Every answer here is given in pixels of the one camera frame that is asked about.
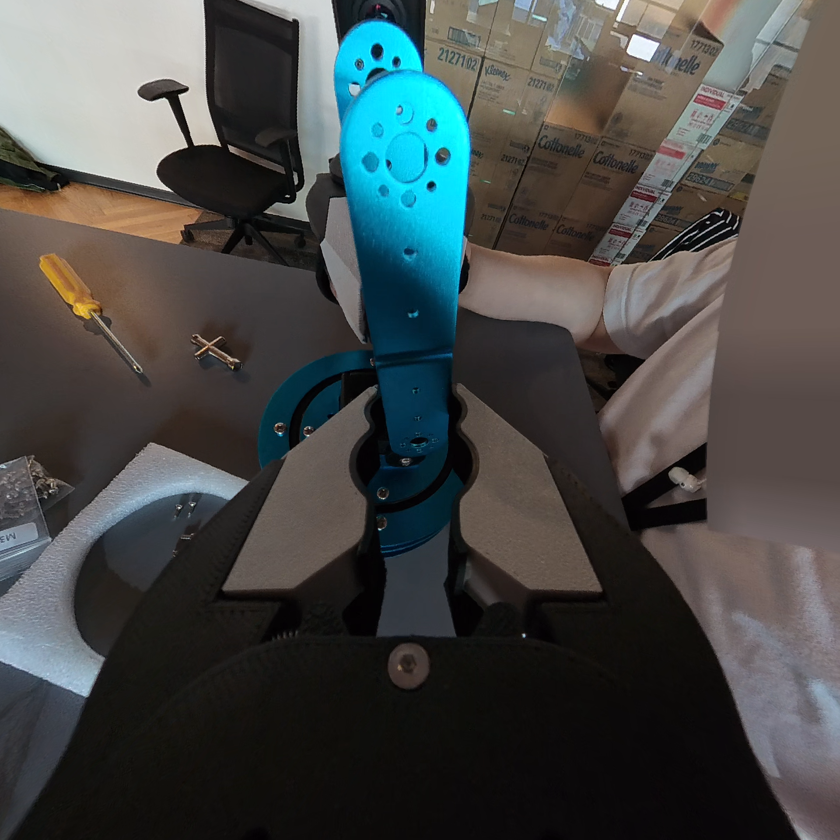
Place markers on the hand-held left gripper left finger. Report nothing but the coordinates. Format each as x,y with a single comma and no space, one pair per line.
295,525

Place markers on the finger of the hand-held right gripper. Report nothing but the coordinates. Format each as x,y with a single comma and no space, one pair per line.
341,256

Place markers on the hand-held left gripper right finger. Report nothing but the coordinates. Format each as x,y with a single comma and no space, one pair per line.
531,525

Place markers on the blue metal bracket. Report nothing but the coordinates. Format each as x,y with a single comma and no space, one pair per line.
407,295

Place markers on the blue round robot arm base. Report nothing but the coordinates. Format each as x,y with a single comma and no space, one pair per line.
295,407

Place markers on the person's right forearm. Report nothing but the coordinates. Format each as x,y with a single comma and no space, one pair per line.
538,289

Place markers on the dark grey desk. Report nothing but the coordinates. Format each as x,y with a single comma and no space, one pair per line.
197,295

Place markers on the loose small metal screws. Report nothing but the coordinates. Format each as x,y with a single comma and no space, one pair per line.
178,506

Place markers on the black mesh office chair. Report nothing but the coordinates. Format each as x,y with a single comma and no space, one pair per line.
216,177

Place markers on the metal cross wrench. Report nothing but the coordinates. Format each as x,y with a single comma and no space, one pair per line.
213,346

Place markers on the white earphone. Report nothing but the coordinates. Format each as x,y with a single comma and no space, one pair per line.
686,482

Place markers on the stack of cardboard boxes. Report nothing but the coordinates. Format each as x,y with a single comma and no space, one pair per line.
577,164

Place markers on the white foam packing piece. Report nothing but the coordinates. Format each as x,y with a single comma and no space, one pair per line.
39,590

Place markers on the group of small screw bags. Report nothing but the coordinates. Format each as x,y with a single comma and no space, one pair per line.
26,485

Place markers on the green jacket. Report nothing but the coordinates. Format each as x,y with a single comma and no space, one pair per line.
19,164

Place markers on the black white striped garment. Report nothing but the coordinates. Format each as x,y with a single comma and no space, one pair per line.
709,229

